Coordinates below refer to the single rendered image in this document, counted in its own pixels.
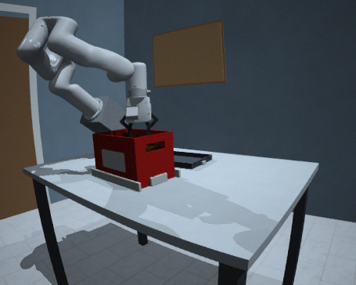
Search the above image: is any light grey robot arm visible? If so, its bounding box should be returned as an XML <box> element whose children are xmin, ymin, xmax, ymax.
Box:
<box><xmin>16</xmin><ymin>16</ymin><xmax>151</xmax><ymax>120</ymax></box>

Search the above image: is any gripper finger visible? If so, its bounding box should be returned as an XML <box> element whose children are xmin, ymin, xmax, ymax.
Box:
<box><xmin>120</xmin><ymin>115</ymin><xmax>133</xmax><ymax>138</ymax></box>
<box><xmin>145</xmin><ymin>113</ymin><xmax>158</xmax><ymax>135</ymax></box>

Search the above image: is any red plastic crate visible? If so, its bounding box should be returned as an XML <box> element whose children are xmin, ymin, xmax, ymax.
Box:
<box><xmin>93</xmin><ymin>128</ymin><xmax>175</xmax><ymax>188</ymax></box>

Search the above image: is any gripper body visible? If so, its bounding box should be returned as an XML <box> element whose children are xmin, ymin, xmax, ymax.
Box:
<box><xmin>126</xmin><ymin>96</ymin><xmax>152</xmax><ymax>123</ymax></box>

